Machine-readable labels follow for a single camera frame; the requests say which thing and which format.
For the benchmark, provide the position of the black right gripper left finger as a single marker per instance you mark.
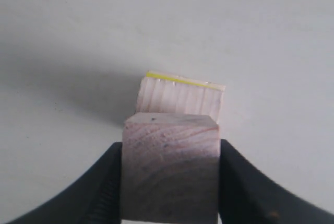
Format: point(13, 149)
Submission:
point(93, 198)

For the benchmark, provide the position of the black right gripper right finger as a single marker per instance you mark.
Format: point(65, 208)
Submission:
point(246, 195)

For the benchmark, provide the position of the small wooden cube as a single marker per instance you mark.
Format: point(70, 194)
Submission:
point(170, 168)

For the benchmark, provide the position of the medium wooden cube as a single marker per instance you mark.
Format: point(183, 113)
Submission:
point(164, 96)

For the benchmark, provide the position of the yellow cube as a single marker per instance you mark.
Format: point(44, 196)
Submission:
point(184, 80)

